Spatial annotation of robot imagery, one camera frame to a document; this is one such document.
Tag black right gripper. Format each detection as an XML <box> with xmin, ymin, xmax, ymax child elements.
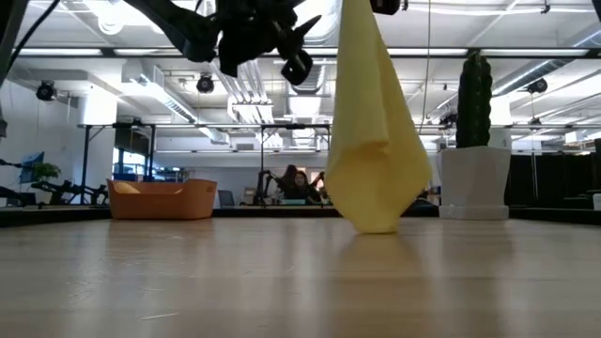
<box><xmin>369</xmin><ymin>0</ymin><xmax>402</xmax><ymax>16</ymax></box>

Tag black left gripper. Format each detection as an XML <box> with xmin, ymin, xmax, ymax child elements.
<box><xmin>216</xmin><ymin>0</ymin><xmax>323</xmax><ymax>87</ymax></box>

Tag yellow microfiber towel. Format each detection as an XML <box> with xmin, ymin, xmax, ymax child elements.
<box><xmin>324</xmin><ymin>0</ymin><xmax>434</xmax><ymax>235</ymax></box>

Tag orange plastic basket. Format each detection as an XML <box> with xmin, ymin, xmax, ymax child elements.
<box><xmin>106</xmin><ymin>177</ymin><xmax>219</xmax><ymax>222</ymax></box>

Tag black ceiling spotlight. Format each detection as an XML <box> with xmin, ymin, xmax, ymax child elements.
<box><xmin>195</xmin><ymin>73</ymin><xmax>216</xmax><ymax>95</ymax></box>
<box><xmin>526</xmin><ymin>76</ymin><xmax>549</xmax><ymax>96</ymax></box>
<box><xmin>36</xmin><ymin>80</ymin><xmax>58</xmax><ymax>102</ymax></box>

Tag person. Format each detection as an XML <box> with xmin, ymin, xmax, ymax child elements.
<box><xmin>284</xmin><ymin>169</ymin><xmax>325</xmax><ymax>204</ymax></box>
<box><xmin>276</xmin><ymin>163</ymin><xmax>300</xmax><ymax>198</ymax></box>

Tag green cactus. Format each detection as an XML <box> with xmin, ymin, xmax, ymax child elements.
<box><xmin>455</xmin><ymin>51</ymin><xmax>495</xmax><ymax>150</ymax></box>

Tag black overhead crossbeam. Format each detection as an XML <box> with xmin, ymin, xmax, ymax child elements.
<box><xmin>0</xmin><ymin>45</ymin><xmax>601</xmax><ymax>61</ymax></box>

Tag white faceted plant pot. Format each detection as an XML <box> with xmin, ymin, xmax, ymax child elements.
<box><xmin>435</xmin><ymin>146</ymin><xmax>513</xmax><ymax>222</ymax></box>

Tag black partition panels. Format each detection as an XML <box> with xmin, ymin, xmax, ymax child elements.
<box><xmin>504</xmin><ymin>152</ymin><xmax>601</xmax><ymax>211</ymax></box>

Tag leafy green background plant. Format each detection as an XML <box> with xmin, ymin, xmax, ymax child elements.
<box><xmin>31</xmin><ymin>161</ymin><xmax>63</xmax><ymax>185</ymax></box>

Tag black background rig frame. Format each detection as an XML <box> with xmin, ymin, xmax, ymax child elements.
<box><xmin>76</xmin><ymin>122</ymin><xmax>332</xmax><ymax>207</ymax></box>

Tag blue wall poster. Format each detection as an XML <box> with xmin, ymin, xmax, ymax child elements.
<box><xmin>19</xmin><ymin>150</ymin><xmax>46</xmax><ymax>185</ymax></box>

